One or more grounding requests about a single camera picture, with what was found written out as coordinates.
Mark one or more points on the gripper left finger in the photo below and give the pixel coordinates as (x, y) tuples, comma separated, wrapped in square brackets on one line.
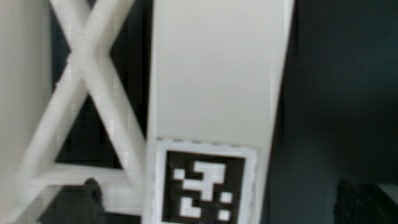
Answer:
[(77, 205)]

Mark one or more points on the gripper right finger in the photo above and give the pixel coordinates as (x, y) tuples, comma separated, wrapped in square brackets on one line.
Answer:
[(365, 206)]

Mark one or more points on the white chair back frame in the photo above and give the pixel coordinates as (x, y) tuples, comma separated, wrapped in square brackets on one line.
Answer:
[(179, 162)]

